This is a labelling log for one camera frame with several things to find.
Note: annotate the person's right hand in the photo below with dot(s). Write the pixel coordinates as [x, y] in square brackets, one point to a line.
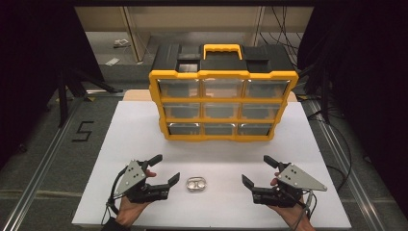
[293, 216]

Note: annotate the beige wooden furniture panel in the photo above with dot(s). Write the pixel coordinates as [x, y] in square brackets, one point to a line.
[134, 35]

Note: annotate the clear plastic organizer drawer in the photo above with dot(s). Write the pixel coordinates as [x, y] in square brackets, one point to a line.
[219, 129]

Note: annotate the dark curtain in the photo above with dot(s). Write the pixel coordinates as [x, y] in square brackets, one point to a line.
[369, 80]
[32, 64]

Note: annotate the white table board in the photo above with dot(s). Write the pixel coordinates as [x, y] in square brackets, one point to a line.
[134, 128]

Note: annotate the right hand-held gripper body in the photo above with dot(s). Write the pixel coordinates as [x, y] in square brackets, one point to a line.
[300, 179]

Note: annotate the white crumpled object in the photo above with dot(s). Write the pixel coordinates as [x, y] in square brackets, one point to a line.
[121, 43]

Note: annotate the yellow black drawer organizer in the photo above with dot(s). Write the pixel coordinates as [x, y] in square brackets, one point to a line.
[221, 65]

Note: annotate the grid of clear drawers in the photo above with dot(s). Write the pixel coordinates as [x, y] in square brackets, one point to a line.
[182, 110]

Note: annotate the aluminium floor rail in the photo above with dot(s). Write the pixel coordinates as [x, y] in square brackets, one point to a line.
[38, 173]
[340, 160]

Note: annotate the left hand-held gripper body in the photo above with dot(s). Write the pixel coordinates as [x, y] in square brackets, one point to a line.
[133, 176]

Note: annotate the black tripod stand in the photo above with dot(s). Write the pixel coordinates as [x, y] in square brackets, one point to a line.
[63, 96]

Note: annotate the small silver metal buckle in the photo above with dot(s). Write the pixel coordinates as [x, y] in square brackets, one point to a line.
[195, 184]

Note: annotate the person's left hand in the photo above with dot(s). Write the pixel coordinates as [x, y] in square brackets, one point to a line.
[130, 210]

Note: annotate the white paper scrap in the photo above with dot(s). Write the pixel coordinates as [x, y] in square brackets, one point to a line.
[112, 62]

